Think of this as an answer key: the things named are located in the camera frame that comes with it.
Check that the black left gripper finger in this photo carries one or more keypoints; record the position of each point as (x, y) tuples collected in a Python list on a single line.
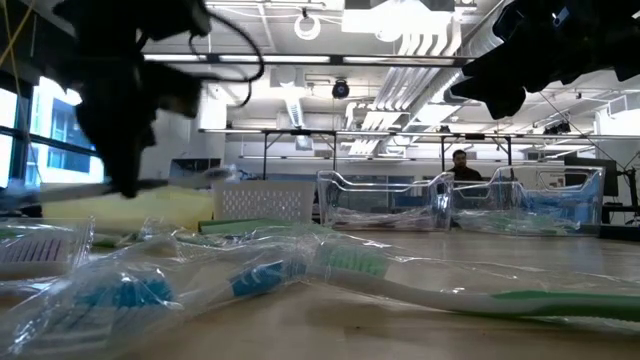
[(125, 170)]

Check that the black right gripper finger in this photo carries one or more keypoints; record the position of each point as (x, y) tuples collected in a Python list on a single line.
[(500, 95), (495, 64)]

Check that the green toothbrush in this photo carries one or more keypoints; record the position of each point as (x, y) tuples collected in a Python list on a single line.
[(450, 295), (180, 239), (107, 243), (510, 222)]

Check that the blue toothbrush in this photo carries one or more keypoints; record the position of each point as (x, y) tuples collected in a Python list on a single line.
[(125, 295)]

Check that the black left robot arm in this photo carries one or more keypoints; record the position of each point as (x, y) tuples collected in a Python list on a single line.
[(125, 20)]

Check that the yellow plastic bin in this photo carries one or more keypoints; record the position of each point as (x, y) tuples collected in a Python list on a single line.
[(150, 207)]

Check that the fluorescent ceiling light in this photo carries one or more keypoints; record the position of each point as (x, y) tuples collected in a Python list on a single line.
[(175, 58), (395, 60), (295, 58)]

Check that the large window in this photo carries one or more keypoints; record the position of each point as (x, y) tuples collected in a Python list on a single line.
[(50, 125)]

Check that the person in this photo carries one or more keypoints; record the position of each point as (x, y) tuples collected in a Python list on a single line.
[(462, 170)]

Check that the clear plastic bin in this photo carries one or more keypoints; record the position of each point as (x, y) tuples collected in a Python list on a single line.
[(380, 190), (550, 190)]

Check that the white perforated plastic basket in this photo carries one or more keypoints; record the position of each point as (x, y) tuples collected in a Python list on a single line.
[(265, 200)]

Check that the black ceiling camera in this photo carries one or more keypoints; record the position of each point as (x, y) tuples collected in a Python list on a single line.
[(341, 89)]

